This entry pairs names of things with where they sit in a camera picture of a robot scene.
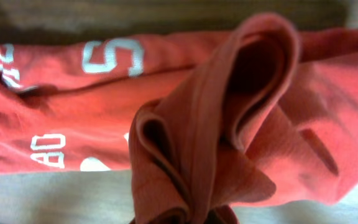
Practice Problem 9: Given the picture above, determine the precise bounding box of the red t-shirt white lettering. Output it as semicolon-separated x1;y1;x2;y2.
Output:
0;13;358;223

